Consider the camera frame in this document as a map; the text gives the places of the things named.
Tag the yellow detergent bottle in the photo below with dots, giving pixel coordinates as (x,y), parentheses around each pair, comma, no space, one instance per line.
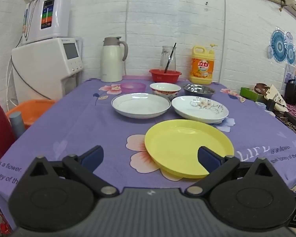
(202,69)

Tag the white water dispenser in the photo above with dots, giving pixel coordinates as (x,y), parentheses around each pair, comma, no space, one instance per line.
(44,66)

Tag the white bowl with red pattern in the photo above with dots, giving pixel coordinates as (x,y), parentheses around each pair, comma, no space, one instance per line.
(165,90)

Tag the metal bowl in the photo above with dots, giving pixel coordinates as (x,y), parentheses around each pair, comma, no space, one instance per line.
(199,90)

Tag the red plastic basket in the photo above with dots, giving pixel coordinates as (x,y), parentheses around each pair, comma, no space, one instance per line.
(165,77)

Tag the black power adapter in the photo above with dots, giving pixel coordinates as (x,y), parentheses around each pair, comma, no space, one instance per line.
(270,105)

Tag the orange plastic basin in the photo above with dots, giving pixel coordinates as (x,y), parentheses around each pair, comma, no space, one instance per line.
(29,111)

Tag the purple floral tablecloth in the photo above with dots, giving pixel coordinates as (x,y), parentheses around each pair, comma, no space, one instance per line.
(76,118)

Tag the white floral plate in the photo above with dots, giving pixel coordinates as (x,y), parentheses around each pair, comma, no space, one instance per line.
(199,108)

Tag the blue paper fans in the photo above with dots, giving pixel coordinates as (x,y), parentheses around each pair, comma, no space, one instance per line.
(278,45)

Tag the black straw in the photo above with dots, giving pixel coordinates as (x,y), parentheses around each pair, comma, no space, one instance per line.
(169,59)

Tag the white thermos jug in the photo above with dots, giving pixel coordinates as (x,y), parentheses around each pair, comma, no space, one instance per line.
(111,61)

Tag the long black box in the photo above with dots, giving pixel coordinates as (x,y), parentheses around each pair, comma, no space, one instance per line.
(293,119)

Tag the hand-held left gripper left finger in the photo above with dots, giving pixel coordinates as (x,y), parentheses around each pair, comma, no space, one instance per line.
(92,156)

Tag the wall photos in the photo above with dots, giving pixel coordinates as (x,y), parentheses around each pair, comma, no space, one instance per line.
(294,74)

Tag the beige tote bag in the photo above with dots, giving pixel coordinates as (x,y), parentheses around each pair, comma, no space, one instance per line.
(273,98)

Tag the yellow plastic plate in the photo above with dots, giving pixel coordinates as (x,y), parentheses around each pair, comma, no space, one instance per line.
(177,143)

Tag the glass carafe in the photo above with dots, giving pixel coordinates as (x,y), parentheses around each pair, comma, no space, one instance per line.
(171,59)

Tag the grey cylinder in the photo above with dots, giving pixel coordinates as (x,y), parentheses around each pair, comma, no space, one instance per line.
(17,126)

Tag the plain white plate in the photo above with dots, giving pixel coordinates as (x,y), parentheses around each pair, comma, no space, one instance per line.
(140,105)

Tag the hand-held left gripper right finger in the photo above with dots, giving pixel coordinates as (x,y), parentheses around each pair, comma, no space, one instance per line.
(207,159)

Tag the green box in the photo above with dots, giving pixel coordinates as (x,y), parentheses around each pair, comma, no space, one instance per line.
(249,93)

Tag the purple plastic bowl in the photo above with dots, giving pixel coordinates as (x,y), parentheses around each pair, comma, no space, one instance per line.
(133,87)

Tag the white water purifier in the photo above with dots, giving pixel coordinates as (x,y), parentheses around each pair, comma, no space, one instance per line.
(56,17)

